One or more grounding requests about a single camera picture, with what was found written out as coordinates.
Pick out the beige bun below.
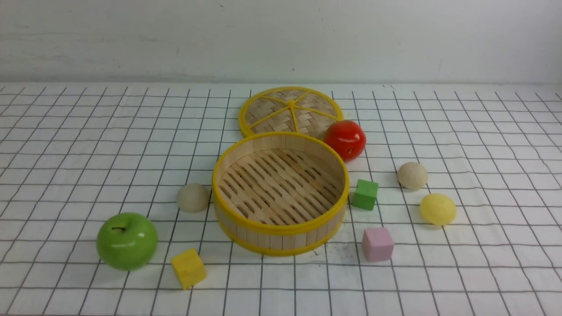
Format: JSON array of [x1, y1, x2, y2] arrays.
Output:
[[396, 162, 429, 191], [175, 183, 210, 213]]

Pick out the yellow bun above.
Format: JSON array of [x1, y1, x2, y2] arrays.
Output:
[[419, 193, 457, 226]]

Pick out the bamboo steamer tray yellow rim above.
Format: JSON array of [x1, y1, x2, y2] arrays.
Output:
[[212, 132, 349, 256]]

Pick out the woven bamboo steamer lid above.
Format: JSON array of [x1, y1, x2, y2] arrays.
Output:
[[238, 86, 344, 140]]

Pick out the red tomato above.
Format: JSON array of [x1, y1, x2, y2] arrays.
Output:
[[323, 120, 367, 163]]

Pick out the green cube block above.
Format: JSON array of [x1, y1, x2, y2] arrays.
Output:
[[351, 179, 379, 211]]

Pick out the pink cube block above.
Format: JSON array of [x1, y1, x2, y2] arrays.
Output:
[[361, 227, 395, 262]]

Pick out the yellow cube block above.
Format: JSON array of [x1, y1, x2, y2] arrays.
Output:
[[171, 248, 207, 290]]

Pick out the green apple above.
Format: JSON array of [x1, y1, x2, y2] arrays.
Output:
[[96, 212, 158, 271]]

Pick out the white grid tablecloth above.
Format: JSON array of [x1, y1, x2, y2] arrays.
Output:
[[0, 83, 562, 316]]

